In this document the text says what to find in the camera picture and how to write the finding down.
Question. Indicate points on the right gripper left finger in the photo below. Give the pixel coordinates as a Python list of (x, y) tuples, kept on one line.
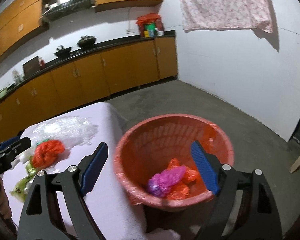
[(41, 216)]

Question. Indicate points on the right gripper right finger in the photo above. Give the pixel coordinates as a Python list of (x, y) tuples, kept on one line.
[(258, 216)]

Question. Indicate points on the green yellow printed bag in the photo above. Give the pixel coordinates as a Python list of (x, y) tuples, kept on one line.
[(22, 187)]

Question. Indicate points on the small red bag ball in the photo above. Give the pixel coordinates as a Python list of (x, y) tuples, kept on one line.
[(46, 153)]

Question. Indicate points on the red bag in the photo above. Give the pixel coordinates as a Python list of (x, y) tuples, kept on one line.
[(147, 19), (181, 190)]

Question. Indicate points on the large bubble wrap sheet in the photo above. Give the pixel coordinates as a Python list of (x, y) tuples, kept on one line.
[(70, 130)]

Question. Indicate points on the magenta plastic bag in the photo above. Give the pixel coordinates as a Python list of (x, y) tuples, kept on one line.
[(161, 183)]

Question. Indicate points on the shiny green plastic bag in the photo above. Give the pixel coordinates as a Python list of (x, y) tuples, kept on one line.
[(38, 143)]

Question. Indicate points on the red plastic trash basket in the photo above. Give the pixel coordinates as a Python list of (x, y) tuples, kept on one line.
[(161, 142)]

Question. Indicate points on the lower wooden kitchen cabinets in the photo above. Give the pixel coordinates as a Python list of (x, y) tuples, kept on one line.
[(85, 79)]

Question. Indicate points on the person's left hand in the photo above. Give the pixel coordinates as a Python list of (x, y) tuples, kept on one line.
[(5, 210)]

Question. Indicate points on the green bowl on counter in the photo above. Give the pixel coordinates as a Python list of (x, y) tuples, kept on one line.
[(3, 92)]

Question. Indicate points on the lilac quilted tablecloth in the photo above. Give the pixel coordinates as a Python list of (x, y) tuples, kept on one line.
[(107, 202)]

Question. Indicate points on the glass jar on counter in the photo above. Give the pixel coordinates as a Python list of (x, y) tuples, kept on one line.
[(16, 76)]

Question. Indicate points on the dark cutting board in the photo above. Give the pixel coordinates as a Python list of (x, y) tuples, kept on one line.
[(31, 67)]

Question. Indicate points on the red bottle on counter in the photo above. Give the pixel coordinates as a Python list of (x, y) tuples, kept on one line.
[(41, 63)]

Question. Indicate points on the black countertop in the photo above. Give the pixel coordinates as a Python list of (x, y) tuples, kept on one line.
[(77, 54)]

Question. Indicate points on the black lidded pot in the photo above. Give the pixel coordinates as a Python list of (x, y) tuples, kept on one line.
[(86, 42)]

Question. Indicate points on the range hood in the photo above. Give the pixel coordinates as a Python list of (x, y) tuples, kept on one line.
[(65, 5)]

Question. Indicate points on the red bag over condiments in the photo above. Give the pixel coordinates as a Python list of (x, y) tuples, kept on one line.
[(147, 19)]

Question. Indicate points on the pink floral hanging cloth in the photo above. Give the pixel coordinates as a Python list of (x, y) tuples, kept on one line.
[(226, 15)]

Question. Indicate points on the black wok with handle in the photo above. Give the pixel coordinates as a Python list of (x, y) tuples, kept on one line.
[(62, 52)]

